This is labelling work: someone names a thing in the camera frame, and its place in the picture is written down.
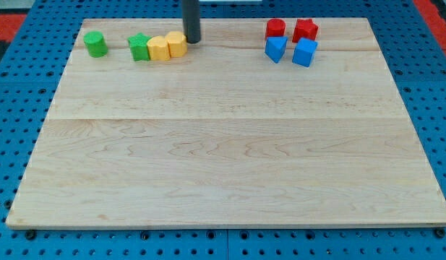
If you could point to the red star block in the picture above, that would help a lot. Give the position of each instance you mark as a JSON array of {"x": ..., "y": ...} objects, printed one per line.
[{"x": 305, "y": 28}]

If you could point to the blue triangular prism block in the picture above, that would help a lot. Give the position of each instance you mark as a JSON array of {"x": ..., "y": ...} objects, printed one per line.
[{"x": 275, "y": 47}]

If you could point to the red cylinder block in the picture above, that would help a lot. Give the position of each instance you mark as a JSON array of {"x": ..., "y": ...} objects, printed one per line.
[{"x": 275, "y": 27}]

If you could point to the light wooden board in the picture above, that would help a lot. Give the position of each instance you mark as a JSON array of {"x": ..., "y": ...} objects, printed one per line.
[{"x": 225, "y": 138}]

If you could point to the yellow pentagon block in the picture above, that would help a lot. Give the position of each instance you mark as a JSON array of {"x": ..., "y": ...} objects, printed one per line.
[{"x": 158, "y": 49}]

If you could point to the yellow heart block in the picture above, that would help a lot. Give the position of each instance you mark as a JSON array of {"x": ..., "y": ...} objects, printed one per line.
[{"x": 177, "y": 44}]

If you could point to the green cylinder block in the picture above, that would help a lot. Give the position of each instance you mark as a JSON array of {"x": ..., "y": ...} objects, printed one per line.
[{"x": 95, "y": 44}]

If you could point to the blue cube block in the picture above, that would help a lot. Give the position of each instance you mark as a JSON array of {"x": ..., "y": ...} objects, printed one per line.
[{"x": 304, "y": 52}]

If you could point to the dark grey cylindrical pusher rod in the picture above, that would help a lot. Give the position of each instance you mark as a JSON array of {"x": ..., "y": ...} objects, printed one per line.
[{"x": 191, "y": 20}]

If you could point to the green star block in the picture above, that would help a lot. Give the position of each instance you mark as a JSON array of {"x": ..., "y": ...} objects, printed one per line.
[{"x": 138, "y": 47}]

